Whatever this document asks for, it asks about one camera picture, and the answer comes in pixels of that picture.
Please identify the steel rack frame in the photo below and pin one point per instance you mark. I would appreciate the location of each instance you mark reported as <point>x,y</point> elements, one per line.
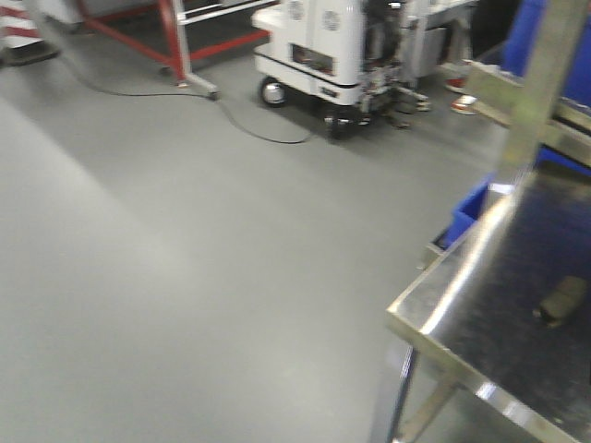
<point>535,101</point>

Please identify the red white traffic cone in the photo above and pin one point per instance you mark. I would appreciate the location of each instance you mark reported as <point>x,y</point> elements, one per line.
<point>21,41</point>

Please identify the large blue bin right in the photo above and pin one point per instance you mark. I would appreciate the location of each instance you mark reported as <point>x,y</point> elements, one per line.
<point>550,34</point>

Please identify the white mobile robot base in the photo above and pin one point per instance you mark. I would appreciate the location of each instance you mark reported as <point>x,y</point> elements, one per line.
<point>346,54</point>

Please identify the red metal frame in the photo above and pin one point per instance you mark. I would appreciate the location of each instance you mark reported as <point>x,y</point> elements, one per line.
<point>175,17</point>

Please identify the brake pad middle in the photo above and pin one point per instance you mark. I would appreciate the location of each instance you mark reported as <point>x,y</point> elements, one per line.
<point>557,307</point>

